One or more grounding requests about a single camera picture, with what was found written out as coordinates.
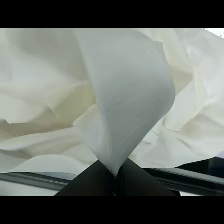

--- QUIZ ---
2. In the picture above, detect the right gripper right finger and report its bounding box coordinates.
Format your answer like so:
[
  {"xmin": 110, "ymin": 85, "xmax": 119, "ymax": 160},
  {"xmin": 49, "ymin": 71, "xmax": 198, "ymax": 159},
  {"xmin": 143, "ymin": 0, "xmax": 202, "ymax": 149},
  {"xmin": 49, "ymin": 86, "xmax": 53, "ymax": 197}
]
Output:
[{"xmin": 115, "ymin": 157, "xmax": 181, "ymax": 197}]

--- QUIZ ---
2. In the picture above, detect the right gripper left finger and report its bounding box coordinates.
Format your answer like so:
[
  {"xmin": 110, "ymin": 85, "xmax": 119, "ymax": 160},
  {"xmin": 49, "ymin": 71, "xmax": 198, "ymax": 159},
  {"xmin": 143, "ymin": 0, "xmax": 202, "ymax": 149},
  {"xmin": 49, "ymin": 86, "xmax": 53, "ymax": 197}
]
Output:
[{"xmin": 55, "ymin": 159, "xmax": 116, "ymax": 197}]

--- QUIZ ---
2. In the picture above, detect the white shirt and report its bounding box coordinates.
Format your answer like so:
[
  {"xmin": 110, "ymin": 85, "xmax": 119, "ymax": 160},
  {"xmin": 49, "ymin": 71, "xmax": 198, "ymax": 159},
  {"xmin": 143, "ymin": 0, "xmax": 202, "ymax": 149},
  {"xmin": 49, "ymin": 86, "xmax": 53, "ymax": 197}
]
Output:
[{"xmin": 0, "ymin": 28, "xmax": 224, "ymax": 177}]

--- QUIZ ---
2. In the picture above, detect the silver frame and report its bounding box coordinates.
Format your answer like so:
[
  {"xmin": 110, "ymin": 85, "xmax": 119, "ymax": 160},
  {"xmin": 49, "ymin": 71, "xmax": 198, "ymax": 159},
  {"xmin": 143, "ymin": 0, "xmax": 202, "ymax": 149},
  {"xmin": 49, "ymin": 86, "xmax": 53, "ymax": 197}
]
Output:
[{"xmin": 0, "ymin": 167, "xmax": 224, "ymax": 196}]

